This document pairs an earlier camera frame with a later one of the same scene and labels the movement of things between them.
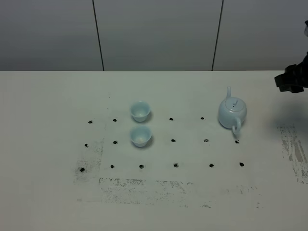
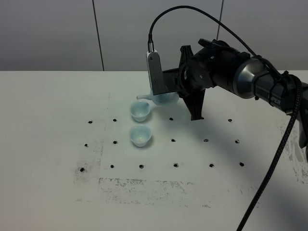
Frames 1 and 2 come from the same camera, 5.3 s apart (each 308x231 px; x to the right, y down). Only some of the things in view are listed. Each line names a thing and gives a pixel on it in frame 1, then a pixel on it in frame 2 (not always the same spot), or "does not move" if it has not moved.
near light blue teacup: x=140 y=134 does not move
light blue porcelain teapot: x=232 y=111 to x=164 y=99
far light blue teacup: x=139 y=110 does not move
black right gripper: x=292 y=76 to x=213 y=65
